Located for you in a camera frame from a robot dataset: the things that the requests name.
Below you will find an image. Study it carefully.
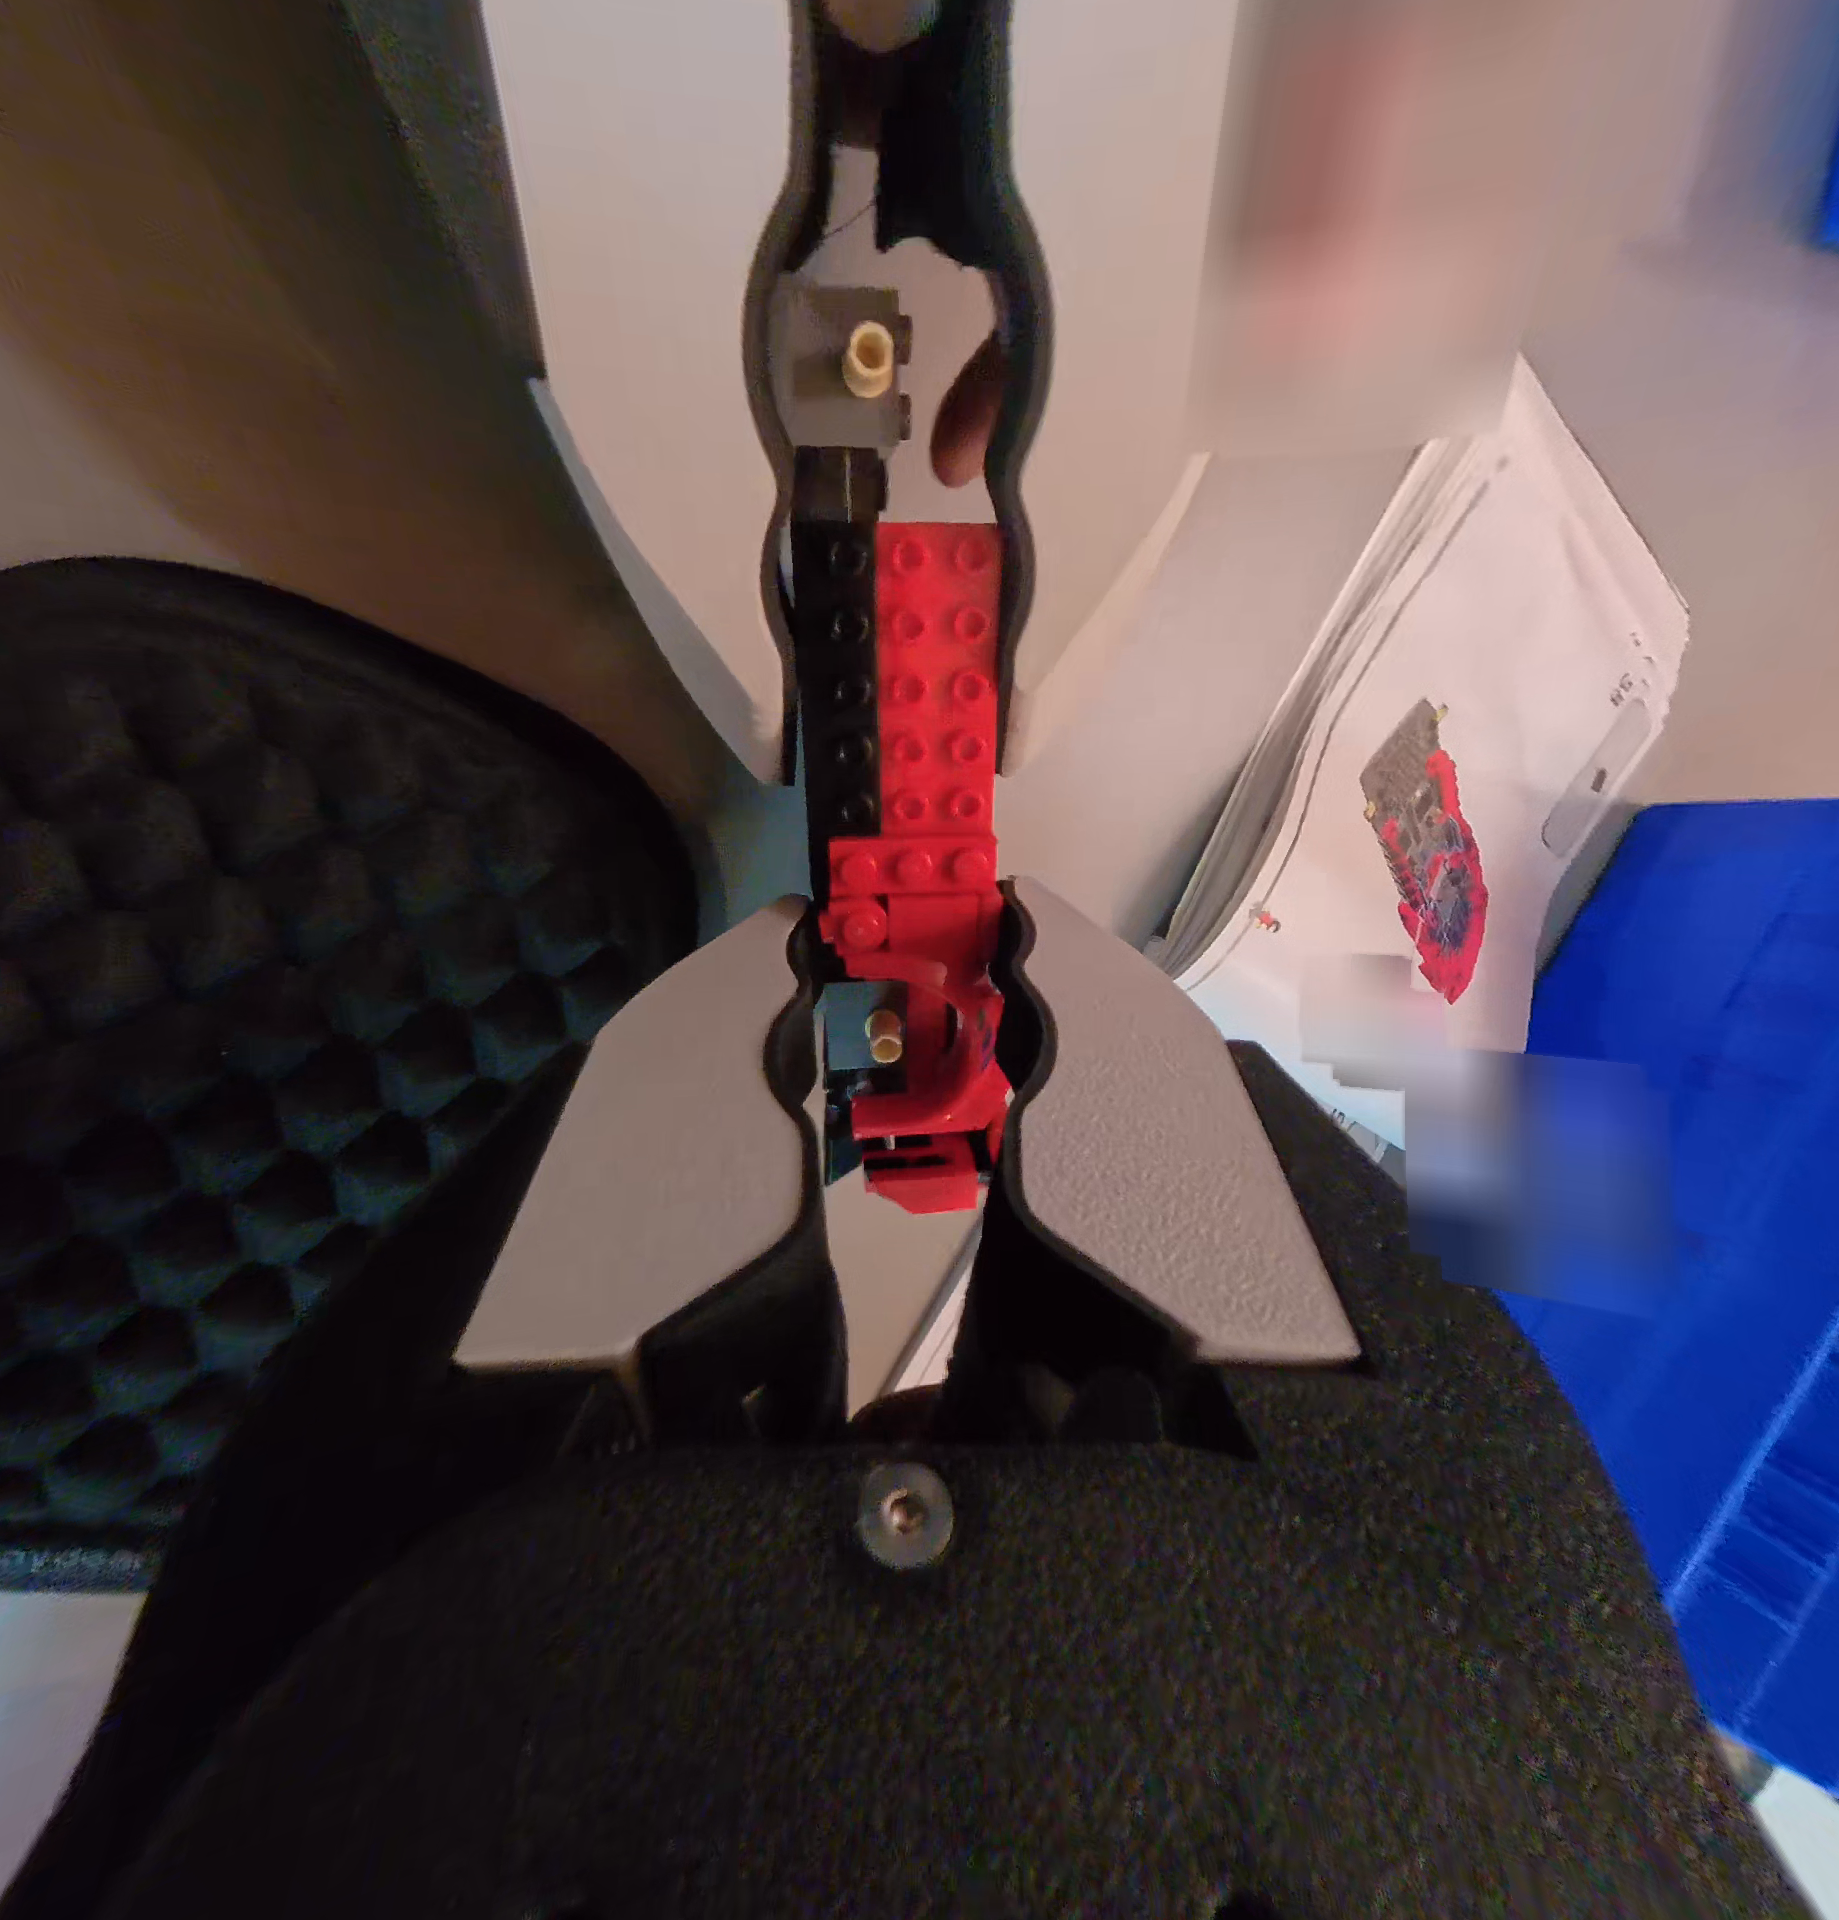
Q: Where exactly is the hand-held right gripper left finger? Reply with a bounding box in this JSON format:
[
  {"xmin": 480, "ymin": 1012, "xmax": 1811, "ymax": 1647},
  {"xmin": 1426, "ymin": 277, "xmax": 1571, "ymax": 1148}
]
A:
[{"xmin": 451, "ymin": 891, "xmax": 837, "ymax": 1374}]

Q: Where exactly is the red toy brick car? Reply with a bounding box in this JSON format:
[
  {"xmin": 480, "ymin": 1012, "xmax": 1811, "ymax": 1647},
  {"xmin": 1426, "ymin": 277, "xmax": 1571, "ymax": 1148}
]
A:
[{"xmin": 766, "ymin": 282, "xmax": 1011, "ymax": 1215}]

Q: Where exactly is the black foam-lined case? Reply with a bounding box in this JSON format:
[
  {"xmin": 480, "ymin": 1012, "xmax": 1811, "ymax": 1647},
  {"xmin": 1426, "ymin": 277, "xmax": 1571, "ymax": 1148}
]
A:
[{"xmin": 0, "ymin": 559, "xmax": 703, "ymax": 1540}]

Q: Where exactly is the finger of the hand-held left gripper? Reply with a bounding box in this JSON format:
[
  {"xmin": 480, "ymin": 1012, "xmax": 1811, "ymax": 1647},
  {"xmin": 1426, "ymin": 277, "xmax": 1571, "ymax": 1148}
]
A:
[
  {"xmin": 480, "ymin": 0, "xmax": 817, "ymax": 786},
  {"xmin": 987, "ymin": 0, "xmax": 1214, "ymax": 766}
]

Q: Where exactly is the person's left hand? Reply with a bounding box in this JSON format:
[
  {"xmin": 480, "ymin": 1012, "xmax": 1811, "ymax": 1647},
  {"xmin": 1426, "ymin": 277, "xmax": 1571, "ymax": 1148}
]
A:
[{"xmin": 928, "ymin": 333, "xmax": 1011, "ymax": 495}]

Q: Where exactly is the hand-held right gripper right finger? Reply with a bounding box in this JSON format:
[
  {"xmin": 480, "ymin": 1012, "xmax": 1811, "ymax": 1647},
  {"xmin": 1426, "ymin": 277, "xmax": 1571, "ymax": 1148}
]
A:
[{"xmin": 987, "ymin": 876, "xmax": 1365, "ymax": 1370}]

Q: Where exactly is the white instruction booklet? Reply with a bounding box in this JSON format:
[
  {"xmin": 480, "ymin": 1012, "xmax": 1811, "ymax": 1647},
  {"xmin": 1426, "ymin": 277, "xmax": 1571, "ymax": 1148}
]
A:
[{"xmin": 1156, "ymin": 360, "xmax": 1695, "ymax": 1086}]

